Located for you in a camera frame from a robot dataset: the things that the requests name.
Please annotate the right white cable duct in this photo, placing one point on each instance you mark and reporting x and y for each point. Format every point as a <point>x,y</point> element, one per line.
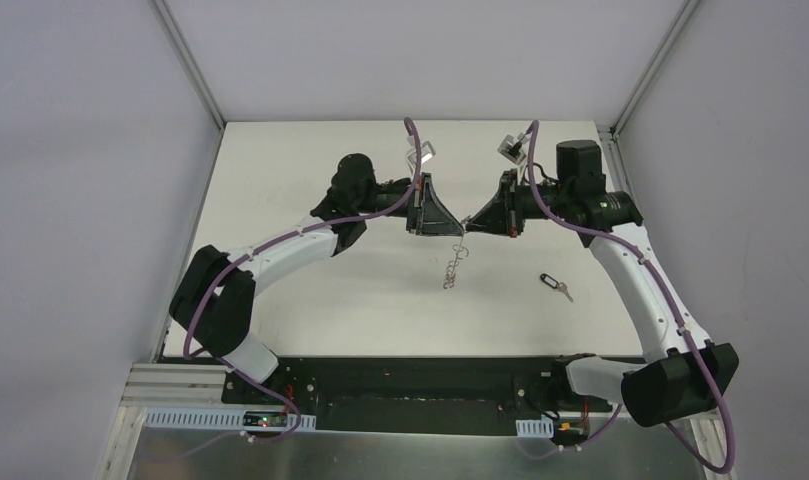
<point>542,427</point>

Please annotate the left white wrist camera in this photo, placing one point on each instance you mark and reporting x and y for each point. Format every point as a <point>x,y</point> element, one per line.
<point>420,155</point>

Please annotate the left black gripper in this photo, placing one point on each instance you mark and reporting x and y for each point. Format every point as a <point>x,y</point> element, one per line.
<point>414,203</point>

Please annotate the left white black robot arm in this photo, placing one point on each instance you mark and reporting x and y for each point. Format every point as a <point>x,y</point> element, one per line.
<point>215,298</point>

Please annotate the key with black tag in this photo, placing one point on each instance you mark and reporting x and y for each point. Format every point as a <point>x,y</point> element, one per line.
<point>556,285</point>

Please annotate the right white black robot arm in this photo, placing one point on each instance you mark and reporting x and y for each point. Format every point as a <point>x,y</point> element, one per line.
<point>684,371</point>

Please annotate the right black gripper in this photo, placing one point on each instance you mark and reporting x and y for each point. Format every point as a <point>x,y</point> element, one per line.
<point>511,203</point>

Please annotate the round metal keyring disc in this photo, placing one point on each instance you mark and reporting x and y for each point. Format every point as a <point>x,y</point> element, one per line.
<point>461,253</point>

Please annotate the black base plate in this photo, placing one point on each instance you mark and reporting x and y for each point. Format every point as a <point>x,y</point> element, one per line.
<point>483,396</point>

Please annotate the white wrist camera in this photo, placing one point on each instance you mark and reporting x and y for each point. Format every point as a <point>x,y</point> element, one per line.
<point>420,155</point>
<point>513,148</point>

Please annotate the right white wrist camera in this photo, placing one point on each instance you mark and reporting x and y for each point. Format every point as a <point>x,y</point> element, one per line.
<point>513,148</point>

